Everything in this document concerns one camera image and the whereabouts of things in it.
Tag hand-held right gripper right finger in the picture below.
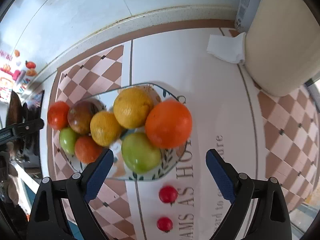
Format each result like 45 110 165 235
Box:
206 149 292 240

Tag green apple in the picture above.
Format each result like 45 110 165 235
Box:
121 132 162 173
59 127 79 155

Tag colourful wall stickers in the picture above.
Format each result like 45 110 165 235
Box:
0 49 38 95

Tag floral ceramic plate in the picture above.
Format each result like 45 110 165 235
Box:
60 82 192 182

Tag checkered table mat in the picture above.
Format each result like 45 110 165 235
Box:
46 19 320 240

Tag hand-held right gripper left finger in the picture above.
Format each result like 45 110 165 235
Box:
29 149 114 240

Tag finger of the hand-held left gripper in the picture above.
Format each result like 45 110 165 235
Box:
0 119 45 145

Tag black gas stove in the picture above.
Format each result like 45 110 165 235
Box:
21 90 45 155

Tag reddish brown round fruit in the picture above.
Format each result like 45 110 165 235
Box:
47 101 70 130

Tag red cherry tomato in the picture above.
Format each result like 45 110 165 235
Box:
157 217 173 231
159 186 178 204

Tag dark frying pan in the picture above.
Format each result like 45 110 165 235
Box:
5 90 24 128

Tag grey printed carton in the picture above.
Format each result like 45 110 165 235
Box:
235 0 267 33

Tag orange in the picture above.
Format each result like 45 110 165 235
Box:
74 135 104 164
145 99 193 149

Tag dark brown round fruit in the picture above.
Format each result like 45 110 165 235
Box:
67 101 97 134

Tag cream utensil holder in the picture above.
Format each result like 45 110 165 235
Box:
244 0 320 97

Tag white tissue paper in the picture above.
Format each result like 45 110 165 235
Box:
206 32 247 64

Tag yellow citrus fruit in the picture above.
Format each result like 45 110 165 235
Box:
90 111 123 147
113 87 155 130

